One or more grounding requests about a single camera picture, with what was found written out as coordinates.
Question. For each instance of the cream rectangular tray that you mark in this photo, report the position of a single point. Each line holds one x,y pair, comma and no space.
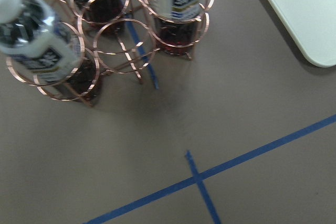
311,24

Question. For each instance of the front dark drink bottle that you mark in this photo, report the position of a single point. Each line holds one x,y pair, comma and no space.
34,36

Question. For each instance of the rear dark drink bottle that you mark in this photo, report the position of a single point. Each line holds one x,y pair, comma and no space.
175,25

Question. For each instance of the copper wire bottle rack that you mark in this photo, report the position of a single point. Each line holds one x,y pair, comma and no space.
125,45

